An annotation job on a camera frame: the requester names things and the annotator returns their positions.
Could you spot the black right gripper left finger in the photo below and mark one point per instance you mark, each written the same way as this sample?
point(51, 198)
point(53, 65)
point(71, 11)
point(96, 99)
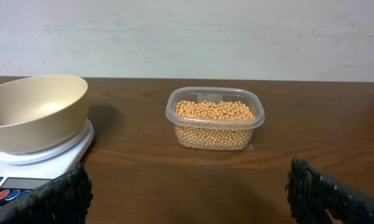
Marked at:
point(65, 199)

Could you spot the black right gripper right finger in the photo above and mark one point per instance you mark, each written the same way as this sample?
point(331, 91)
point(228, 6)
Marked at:
point(315, 197)

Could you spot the white digital kitchen scale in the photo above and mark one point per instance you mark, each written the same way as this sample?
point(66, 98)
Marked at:
point(22, 173)

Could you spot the beige bowl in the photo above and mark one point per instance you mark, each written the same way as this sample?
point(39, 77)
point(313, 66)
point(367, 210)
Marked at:
point(39, 112)

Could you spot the yellow soybeans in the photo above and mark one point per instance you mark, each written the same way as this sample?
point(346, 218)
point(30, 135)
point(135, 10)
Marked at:
point(215, 125)

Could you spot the clear plastic container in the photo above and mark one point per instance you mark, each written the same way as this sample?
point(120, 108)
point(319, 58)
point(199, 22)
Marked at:
point(216, 95)

